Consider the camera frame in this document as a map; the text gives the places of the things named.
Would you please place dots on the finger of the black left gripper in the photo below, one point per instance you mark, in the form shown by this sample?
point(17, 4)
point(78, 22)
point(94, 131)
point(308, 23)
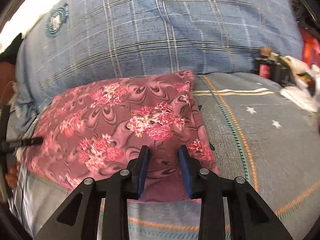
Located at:
point(10, 146)

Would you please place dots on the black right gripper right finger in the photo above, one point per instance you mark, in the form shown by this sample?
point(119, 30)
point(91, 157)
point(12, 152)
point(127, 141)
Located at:
point(249, 215)

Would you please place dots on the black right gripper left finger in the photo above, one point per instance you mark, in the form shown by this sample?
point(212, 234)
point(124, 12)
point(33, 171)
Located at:
point(78, 215)

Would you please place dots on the pink floral cloth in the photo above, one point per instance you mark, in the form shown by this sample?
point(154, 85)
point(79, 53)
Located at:
point(95, 130)

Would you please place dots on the person's left hand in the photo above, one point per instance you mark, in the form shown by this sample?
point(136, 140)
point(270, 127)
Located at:
point(11, 177)

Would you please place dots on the grey patterned bedsheet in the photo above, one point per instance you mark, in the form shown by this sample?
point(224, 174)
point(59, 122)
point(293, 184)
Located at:
point(256, 133)

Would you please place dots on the white plastic bag pile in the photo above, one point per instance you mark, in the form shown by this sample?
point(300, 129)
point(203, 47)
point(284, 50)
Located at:
point(303, 89)

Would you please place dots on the blue plaid pillow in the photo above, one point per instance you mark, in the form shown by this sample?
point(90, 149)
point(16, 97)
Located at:
point(81, 41)

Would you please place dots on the red packet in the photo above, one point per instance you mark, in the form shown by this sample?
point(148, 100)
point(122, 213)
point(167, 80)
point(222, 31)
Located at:
point(310, 52)

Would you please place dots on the black fuzzy garment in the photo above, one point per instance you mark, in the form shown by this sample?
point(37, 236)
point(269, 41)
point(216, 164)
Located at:
point(303, 16)

